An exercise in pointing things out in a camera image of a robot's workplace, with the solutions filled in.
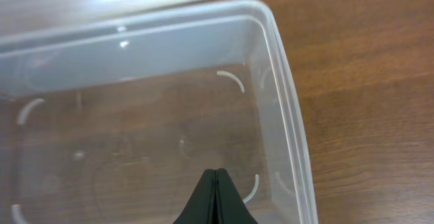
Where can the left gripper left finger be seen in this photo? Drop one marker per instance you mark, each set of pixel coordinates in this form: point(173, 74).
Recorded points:
point(200, 207)

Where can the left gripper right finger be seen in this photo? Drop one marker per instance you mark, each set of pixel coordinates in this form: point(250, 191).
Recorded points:
point(230, 208)

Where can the clear plastic container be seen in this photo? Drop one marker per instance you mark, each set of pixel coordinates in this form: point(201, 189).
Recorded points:
point(116, 121)

